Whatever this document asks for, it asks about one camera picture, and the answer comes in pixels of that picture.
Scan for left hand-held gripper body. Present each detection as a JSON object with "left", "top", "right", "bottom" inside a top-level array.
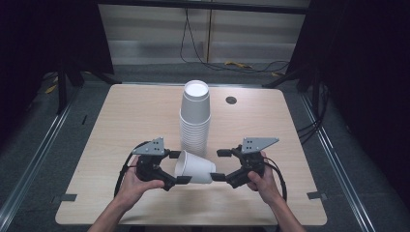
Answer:
[{"left": 132, "top": 136, "right": 171, "bottom": 182}]

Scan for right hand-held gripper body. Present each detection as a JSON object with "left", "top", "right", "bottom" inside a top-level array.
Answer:
[{"left": 236, "top": 137, "right": 280, "bottom": 174}]

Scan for single white paper cup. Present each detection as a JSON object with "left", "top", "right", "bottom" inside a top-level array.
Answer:
[{"left": 174, "top": 150, "right": 217, "bottom": 185}]

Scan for stack of white paper cups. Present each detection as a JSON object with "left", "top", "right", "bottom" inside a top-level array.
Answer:
[{"left": 179, "top": 79, "right": 213, "bottom": 159}]

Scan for person's right hand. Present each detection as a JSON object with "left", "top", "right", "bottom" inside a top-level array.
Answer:
[{"left": 247, "top": 151, "right": 284, "bottom": 206}]

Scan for person's left hand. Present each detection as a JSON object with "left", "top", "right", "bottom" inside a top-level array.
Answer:
[{"left": 115, "top": 156, "right": 165, "bottom": 207}]

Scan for black stand legs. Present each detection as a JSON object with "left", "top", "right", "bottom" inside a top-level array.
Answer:
[
  {"left": 56, "top": 57, "right": 122, "bottom": 116},
  {"left": 261, "top": 64, "right": 321, "bottom": 90}
]

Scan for long yellow strip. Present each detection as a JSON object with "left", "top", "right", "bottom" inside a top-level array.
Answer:
[{"left": 224, "top": 60, "right": 253, "bottom": 70}]

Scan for thin vertical pole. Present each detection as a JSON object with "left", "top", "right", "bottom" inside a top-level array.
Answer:
[{"left": 206, "top": 9, "right": 214, "bottom": 64}]

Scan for left hand-held gripper black cable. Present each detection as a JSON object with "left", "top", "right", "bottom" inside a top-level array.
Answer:
[{"left": 113, "top": 140, "right": 151, "bottom": 198}]

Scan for hand-held gripper black cable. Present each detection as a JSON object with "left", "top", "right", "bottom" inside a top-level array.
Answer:
[
  {"left": 113, "top": 140, "right": 151, "bottom": 198},
  {"left": 262, "top": 157, "right": 288, "bottom": 203}
]

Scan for right hand-held gripper black cable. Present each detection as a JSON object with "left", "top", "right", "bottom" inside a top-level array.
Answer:
[{"left": 262, "top": 157, "right": 288, "bottom": 203}]

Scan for bundle of black floor cables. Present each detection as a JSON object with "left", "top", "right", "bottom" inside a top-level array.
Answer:
[{"left": 296, "top": 83, "right": 331, "bottom": 145}]

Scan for metal floor rail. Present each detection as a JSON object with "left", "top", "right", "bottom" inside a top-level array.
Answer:
[
  {"left": 299, "top": 92, "right": 377, "bottom": 232},
  {"left": 0, "top": 86, "right": 82, "bottom": 224}
]

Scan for black hanging cable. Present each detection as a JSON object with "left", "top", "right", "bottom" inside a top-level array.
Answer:
[{"left": 179, "top": 8, "right": 291, "bottom": 73}]

